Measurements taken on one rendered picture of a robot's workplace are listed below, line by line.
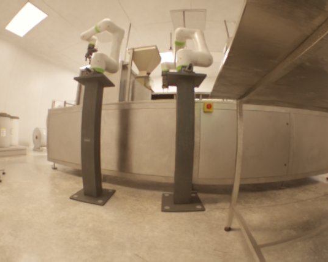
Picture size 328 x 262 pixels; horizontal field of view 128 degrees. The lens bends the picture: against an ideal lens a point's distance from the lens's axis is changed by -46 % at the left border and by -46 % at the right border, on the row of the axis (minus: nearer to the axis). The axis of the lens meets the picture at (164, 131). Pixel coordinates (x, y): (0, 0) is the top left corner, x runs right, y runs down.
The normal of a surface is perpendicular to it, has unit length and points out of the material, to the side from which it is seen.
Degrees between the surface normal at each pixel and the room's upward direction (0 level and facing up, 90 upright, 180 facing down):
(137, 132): 90
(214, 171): 90
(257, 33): 180
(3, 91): 90
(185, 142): 90
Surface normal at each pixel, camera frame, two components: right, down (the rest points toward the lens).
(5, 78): 0.98, 0.02
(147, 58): -0.18, 0.38
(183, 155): 0.00, -0.02
